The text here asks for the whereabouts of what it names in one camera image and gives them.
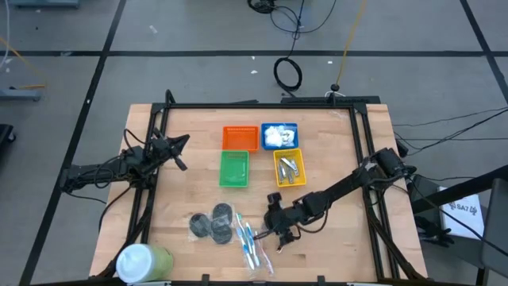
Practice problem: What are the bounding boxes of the black floor object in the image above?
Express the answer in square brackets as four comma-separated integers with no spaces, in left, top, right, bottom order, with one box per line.
[0,123,17,157]

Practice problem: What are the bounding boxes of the green canister white lid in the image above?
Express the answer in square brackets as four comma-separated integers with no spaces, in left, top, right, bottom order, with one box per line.
[115,242,175,284]

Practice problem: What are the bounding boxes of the dark grey panel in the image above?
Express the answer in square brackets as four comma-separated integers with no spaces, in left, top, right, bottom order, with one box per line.
[481,177,508,275]

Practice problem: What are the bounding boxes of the white printed box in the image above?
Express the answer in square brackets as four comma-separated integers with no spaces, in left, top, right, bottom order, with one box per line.
[436,185,486,241]

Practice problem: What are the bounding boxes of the bagged pink toothbrush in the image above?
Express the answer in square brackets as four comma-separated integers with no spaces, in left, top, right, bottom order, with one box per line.
[253,229,275,276]

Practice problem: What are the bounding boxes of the grey blue floor base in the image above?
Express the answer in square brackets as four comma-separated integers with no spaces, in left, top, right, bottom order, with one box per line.
[0,87,43,102]

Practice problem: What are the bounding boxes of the bagged black round pad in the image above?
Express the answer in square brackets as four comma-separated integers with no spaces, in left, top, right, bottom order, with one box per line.
[211,201,235,223]
[188,212,212,241]
[209,220,235,246]

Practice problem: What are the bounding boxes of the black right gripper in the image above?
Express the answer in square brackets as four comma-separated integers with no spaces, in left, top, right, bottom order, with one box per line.
[252,201,305,254]

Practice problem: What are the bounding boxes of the orange floor cable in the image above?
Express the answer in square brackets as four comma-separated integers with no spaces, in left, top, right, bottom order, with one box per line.
[0,36,48,91]

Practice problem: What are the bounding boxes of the green plastic basket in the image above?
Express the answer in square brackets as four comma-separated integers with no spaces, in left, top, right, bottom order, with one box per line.
[218,149,250,188]

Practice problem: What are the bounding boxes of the black hanging cable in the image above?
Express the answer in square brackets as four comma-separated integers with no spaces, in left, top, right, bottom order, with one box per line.
[272,0,306,99]

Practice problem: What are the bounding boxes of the yellow hanging cable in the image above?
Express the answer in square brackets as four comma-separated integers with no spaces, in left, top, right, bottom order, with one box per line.
[334,0,368,87]

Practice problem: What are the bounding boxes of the bagged white cotton balls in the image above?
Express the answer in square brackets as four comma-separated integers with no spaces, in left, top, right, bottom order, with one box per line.
[279,124,298,146]
[264,125,283,148]

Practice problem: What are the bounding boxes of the black floor cable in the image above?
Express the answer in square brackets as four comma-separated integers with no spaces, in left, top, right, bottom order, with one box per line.
[248,0,338,41]
[392,106,508,158]

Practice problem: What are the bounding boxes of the yellow plastic basket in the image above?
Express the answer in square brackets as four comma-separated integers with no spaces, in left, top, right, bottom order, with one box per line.
[272,148,307,188]

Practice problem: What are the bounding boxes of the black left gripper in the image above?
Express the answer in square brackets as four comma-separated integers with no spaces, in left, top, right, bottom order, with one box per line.
[146,133,191,172]

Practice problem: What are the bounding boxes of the bagged blue toothbrush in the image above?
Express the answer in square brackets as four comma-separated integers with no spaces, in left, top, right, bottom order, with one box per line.
[244,221,262,268]

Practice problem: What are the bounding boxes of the bagged teal toothbrush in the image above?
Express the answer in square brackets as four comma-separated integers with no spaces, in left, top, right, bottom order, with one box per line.
[235,212,256,272]

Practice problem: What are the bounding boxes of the orange plastic basket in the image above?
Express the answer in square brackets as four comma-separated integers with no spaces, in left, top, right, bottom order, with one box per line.
[221,126,260,153]

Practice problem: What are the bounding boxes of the blue plastic basket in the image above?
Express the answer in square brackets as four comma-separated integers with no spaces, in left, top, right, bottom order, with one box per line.
[260,122,299,151]

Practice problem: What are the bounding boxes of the black table frame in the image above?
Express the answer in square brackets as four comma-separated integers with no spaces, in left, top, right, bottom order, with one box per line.
[94,89,428,286]

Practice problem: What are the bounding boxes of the black glove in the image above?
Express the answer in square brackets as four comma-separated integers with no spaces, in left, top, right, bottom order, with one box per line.
[414,216,456,249]

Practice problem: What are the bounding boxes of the black slanted stand bar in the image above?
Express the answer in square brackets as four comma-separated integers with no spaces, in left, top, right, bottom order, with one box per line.
[410,164,508,215]

